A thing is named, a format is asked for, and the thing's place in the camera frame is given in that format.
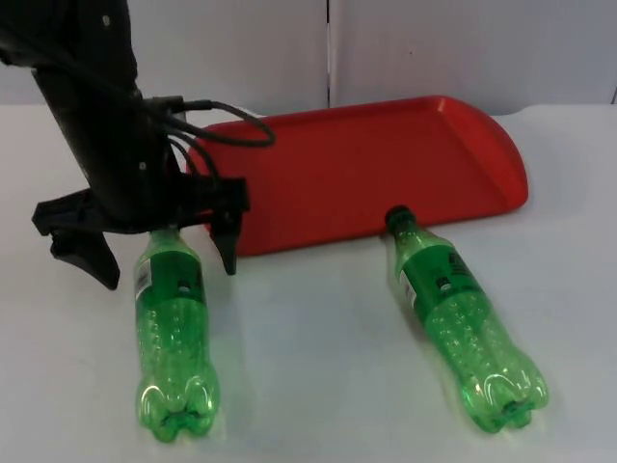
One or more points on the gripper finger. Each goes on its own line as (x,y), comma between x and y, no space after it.
(226,241)

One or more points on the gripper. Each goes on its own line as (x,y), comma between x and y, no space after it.
(67,212)

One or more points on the green plastic bottle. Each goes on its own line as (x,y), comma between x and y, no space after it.
(448,308)
(171,299)

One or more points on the red plastic tray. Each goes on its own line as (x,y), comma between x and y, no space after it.
(366,173)

